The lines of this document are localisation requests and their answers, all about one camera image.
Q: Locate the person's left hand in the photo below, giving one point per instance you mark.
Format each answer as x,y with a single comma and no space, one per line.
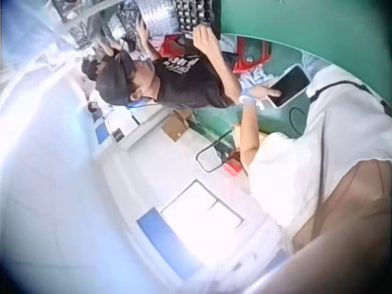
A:
260,92

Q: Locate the person's left fingers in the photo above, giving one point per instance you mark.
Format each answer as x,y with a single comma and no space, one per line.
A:
273,92

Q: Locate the white-framed black tablet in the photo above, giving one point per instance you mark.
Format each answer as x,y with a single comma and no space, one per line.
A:
291,84

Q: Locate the white cloth heap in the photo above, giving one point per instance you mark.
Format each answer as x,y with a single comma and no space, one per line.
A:
252,76

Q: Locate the red box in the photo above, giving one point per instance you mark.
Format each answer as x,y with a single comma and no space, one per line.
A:
233,167

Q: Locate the brown cardboard box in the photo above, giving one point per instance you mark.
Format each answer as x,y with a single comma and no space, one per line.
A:
176,126

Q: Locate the red bag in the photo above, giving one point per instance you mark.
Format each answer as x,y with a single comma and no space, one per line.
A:
171,46

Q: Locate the white and blue cabinet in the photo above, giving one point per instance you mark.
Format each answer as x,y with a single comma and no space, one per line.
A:
190,220

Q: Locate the shelf of packed goods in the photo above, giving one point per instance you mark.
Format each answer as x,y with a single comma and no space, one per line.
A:
101,21

